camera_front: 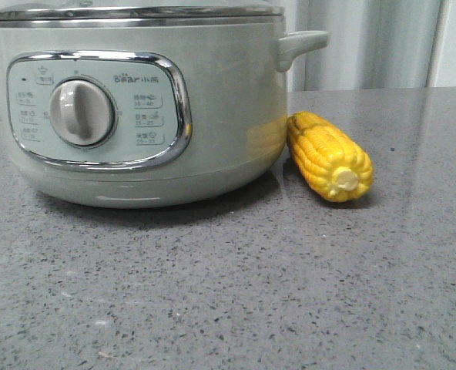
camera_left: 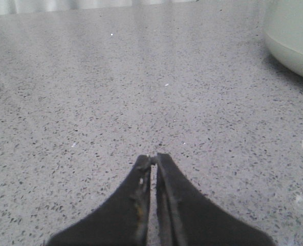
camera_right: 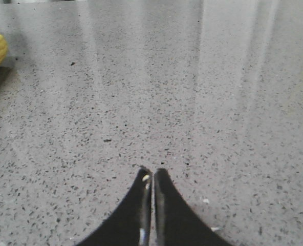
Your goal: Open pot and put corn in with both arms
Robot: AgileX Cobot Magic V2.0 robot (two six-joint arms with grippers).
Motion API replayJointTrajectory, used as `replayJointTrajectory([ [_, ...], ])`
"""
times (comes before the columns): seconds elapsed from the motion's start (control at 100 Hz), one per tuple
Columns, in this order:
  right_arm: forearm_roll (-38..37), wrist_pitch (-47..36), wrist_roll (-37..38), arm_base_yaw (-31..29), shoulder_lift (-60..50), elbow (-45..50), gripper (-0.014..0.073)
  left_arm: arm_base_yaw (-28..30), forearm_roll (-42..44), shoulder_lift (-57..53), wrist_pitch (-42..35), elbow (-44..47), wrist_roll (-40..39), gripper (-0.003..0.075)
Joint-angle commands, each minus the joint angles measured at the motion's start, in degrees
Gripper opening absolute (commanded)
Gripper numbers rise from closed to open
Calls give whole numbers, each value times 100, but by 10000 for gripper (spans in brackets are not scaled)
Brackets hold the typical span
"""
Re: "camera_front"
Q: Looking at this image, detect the yellow corn cob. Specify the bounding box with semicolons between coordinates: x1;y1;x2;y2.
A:
287;111;374;203

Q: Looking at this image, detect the glass pot lid steel rim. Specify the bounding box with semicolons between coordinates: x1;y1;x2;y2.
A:
0;1;284;21

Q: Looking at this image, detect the pale green electric cooking pot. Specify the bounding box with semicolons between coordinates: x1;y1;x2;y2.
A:
0;15;329;208

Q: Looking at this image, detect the white pleated curtain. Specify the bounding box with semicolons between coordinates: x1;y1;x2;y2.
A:
278;1;456;92

